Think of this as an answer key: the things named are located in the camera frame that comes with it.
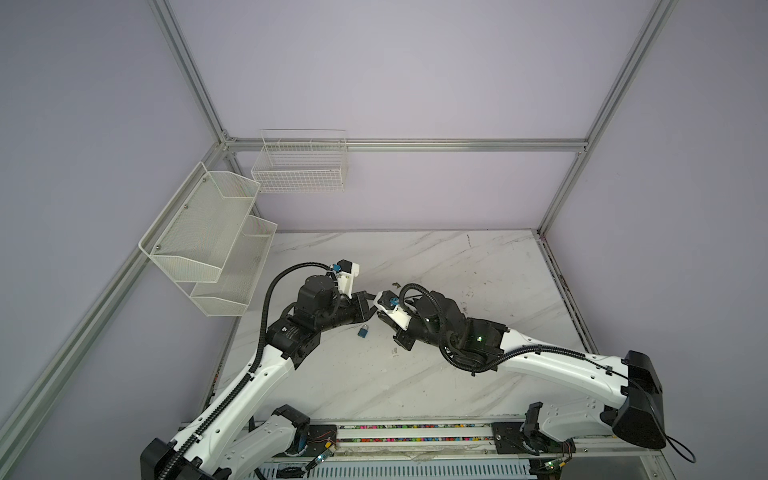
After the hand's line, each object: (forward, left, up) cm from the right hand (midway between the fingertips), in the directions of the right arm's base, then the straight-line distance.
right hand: (380, 312), depth 69 cm
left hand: (+3, 0, 0) cm, 3 cm away
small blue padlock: (+7, +7, -25) cm, 27 cm away
